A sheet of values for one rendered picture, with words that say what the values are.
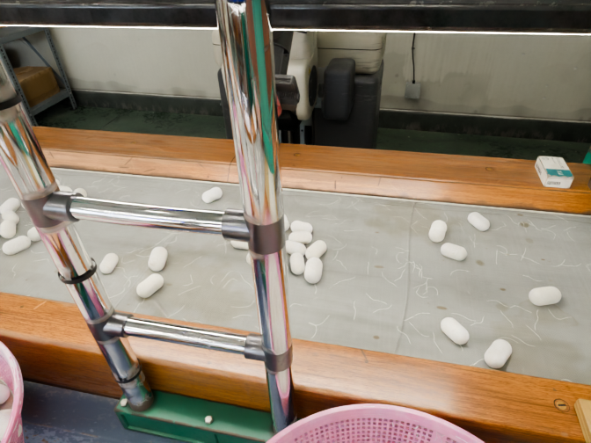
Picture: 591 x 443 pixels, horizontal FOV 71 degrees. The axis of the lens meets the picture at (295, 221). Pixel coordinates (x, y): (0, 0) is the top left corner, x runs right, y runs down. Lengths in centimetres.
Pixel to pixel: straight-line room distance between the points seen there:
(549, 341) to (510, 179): 28
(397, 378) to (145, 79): 284
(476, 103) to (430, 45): 42
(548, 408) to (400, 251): 24
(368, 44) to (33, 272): 104
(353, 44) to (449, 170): 71
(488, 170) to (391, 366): 41
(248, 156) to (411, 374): 28
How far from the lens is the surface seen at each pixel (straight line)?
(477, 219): 62
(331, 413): 38
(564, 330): 54
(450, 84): 258
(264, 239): 23
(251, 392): 43
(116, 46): 311
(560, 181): 72
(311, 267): 50
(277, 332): 30
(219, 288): 52
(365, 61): 134
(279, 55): 70
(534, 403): 44
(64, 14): 39
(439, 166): 72
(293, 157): 72
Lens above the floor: 111
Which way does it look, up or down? 38 degrees down
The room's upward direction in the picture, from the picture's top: 2 degrees counter-clockwise
